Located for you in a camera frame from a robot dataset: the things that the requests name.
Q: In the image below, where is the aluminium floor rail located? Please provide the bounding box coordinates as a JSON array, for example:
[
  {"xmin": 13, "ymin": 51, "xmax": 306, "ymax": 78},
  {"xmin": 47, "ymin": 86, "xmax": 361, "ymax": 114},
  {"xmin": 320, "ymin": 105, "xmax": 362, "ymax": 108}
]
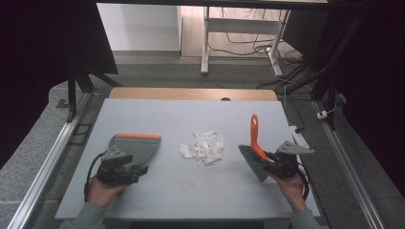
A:
[
  {"xmin": 310, "ymin": 99, "xmax": 387, "ymax": 229},
  {"xmin": 6, "ymin": 92, "xmax": 94, "ymax": 229}
]

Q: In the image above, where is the wooden table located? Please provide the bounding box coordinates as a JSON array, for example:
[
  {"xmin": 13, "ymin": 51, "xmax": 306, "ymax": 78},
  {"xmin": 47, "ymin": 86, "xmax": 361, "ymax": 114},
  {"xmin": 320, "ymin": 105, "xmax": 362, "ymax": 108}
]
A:
[{"xmin": 108, "ymin": 87, "xmax": 279, "ymax": 102}]

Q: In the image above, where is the white power strip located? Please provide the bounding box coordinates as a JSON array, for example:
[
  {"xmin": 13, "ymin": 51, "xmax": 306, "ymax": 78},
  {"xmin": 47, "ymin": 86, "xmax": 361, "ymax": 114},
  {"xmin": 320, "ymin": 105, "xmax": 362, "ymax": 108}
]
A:
[{"xmin": 288, "ymin": 125, "xmax": 310, "ymax": 150}]

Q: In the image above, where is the white cabinet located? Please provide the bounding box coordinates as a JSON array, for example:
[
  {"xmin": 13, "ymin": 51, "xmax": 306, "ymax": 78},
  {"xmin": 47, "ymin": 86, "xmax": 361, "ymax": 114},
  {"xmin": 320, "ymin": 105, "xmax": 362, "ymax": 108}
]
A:
[{"xmin": 96, "ymin": 3, "xmax": 183, "ymax": 52}]

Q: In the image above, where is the pale grey foam board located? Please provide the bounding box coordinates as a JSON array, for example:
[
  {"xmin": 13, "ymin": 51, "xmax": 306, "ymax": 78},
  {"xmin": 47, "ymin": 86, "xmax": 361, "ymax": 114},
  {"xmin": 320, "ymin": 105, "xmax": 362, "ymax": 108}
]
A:
[{"xmin": 54, "ymin": 97, "xmax": 321, "ymax": 221}]

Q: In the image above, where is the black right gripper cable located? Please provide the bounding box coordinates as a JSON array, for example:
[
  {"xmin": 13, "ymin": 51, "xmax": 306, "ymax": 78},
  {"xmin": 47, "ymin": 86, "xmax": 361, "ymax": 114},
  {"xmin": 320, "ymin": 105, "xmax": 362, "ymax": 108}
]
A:
[{"xmin": 295, "ymin": 161, "xmax": 311, "ymax": 202}]

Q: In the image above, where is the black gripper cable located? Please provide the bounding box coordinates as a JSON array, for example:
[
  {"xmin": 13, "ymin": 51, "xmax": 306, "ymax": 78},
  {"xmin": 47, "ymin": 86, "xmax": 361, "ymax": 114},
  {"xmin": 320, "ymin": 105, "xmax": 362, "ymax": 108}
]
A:
[
  {"xmin": 295, "ymin": 161, "xmax": 311, "ymax": 202},
  {"xmin": 83, "ymin": 152, "xmax": 107, "ymax": 203}
]

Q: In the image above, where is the black metal stand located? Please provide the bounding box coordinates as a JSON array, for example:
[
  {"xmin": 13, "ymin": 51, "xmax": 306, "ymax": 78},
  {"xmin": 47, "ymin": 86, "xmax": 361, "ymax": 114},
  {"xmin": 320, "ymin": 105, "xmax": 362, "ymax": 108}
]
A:
[
  {"xmin": 276, "ymin": 12, "xmax": 368, "ymax": 132},
  {"xmin": 64, "ymin": 61, "xmax": 122, "ymax": 124}
]

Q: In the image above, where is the black curtain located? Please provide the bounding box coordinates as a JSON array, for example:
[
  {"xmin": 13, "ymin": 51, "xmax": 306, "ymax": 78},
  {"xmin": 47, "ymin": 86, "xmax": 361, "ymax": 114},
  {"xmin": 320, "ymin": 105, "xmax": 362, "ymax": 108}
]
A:
[
  {"xmin": 328, "ymin": 0, "xmax": 405, "ymax": 198},
  {"xmin": 0, "ymin": 0, "xmax": 119, "ymax": 170}
]

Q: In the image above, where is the white desk frame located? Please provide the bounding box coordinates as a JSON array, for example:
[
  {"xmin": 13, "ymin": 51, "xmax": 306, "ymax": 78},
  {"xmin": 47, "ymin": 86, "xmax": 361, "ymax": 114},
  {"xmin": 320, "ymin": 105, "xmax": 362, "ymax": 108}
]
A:
[{"xmin": 200, "ymin": 6, "xmax": 291, "ymax": 77}]

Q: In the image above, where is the grey dustpan with orange edge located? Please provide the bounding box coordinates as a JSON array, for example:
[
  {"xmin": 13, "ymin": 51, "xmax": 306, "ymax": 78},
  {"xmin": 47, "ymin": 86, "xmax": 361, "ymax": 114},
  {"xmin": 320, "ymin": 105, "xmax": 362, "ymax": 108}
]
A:
[{"xmin": 108, "ymin": 133, "xmax": 162, "ymax": 170}]

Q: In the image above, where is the bundle of floor cables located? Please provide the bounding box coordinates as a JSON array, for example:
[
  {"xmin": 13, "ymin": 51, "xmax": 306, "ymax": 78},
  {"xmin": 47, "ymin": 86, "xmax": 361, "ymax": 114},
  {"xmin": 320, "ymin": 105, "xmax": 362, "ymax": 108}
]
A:
[{"xmin": 208, "ymin": 7, "xmax": 308, "ymax": 91}]

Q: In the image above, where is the brush with orange handle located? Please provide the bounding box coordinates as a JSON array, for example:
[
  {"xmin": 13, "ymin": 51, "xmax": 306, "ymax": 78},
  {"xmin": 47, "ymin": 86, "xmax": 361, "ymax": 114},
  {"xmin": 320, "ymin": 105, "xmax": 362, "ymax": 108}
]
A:
[{"xmin": 238, "ymin": 114, "xmax": 279, "ymax": 184}]

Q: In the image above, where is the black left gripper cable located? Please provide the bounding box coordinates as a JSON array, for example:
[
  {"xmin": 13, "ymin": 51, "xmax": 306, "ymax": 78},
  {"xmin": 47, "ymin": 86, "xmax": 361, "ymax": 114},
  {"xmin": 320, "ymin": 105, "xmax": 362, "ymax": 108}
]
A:
[{"xmin": 83, "ymin": 152, "xmax": 107, "ymax": 203}]

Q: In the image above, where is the person's right hand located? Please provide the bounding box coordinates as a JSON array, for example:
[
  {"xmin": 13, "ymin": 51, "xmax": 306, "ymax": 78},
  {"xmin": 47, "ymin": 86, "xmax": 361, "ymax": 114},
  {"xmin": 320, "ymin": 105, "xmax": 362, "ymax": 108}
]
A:
[{"xmin": 268, "ymin": 170, "xmax": 309, "ymax": 214}]

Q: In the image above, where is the person's left hand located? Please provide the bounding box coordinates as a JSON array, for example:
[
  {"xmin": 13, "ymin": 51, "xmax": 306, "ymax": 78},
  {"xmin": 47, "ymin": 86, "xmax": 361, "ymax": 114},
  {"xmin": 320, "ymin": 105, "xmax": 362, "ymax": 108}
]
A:
[{"xmin": 86, "ymin": 176, "xmax": 129, "ymax": 209}]

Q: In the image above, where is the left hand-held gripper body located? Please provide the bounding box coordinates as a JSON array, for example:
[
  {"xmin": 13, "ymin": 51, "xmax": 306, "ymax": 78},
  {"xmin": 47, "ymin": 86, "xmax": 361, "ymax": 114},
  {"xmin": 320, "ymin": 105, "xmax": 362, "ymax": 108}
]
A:
[{"xmin": 95, "ymin": 144, "xmax": 141, "ymax": 186}]

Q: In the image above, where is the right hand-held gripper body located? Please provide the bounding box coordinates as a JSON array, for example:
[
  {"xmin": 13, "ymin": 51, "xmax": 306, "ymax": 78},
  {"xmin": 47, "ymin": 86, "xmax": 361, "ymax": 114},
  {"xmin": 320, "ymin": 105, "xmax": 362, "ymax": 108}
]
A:
[{"xmin": 265, "ymin": 140, "xmax": 316, "ymax": 179}]

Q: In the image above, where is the pile of white paper scraps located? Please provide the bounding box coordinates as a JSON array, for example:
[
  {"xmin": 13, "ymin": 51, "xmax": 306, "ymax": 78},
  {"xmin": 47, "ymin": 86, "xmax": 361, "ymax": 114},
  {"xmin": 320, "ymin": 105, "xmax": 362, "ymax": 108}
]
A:
[{"xmin": 179, "ymin": 130, "xmax": 225, "ymax": 167}]

